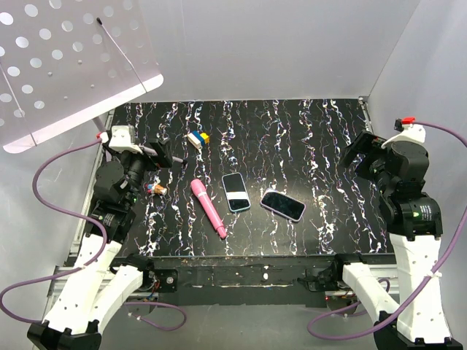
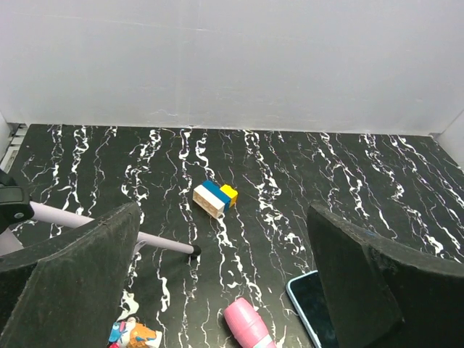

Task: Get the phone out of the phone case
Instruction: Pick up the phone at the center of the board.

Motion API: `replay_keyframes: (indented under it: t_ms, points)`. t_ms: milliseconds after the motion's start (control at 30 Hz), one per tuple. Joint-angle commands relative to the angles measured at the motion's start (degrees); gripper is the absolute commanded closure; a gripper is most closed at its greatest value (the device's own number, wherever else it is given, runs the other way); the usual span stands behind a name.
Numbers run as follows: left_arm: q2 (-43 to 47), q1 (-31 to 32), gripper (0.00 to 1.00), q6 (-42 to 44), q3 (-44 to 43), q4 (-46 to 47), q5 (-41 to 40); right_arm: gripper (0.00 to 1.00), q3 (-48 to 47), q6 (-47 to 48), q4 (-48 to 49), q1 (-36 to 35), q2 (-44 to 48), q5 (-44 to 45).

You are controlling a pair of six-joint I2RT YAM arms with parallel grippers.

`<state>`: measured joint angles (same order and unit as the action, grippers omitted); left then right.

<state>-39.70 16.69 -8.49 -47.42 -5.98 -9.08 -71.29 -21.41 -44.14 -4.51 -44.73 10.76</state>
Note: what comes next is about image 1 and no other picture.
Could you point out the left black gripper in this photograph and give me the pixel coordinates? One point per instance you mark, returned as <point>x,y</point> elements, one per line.
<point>162,148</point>

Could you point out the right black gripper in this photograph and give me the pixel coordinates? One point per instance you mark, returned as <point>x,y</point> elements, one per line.
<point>365,144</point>

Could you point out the phone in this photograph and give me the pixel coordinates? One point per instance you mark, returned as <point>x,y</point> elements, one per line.
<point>235,191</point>
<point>283,205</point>

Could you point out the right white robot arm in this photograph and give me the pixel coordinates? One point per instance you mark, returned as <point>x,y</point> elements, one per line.
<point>413,223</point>

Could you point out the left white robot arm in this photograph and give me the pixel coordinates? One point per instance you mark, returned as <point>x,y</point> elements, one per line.
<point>84,308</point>

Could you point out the phone in purple case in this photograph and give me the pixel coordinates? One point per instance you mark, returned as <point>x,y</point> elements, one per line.
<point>283,205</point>

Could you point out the small orange toy figure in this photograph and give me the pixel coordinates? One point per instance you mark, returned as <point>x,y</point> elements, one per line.
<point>156,189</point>

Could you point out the white blue yellow toy blocks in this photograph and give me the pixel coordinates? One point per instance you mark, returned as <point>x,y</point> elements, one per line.
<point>198,140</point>

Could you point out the pink marker pen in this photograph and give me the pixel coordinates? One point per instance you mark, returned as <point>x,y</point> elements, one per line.
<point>200,192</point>

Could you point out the perforated white music stand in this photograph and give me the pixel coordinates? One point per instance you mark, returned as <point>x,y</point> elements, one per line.
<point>64,63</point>

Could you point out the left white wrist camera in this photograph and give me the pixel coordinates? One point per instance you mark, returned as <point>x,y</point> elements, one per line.
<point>120,138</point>

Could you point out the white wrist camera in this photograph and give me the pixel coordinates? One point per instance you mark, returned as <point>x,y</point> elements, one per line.
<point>408,130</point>
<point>120,138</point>

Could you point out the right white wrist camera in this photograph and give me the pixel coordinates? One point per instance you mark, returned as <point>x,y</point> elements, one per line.
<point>408,130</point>

